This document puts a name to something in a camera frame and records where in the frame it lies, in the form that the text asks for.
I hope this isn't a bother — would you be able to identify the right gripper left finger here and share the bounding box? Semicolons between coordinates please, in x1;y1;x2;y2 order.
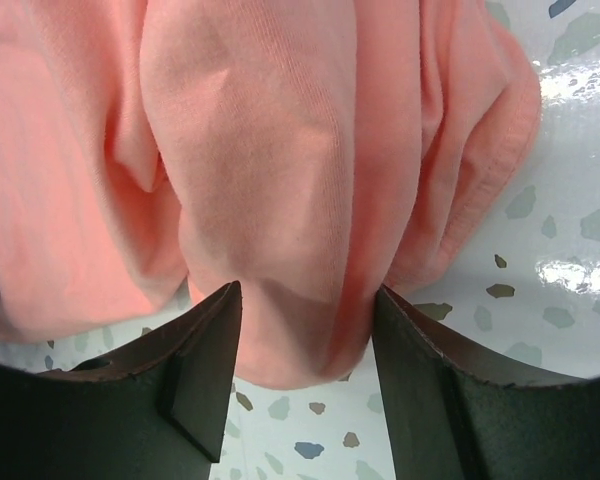
0;282;242;480

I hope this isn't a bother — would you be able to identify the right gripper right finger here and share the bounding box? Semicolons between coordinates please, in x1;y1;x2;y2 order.
372;288;600;480

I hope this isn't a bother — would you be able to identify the salmon pink t-shirt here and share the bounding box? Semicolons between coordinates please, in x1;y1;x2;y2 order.
0;1;541;389

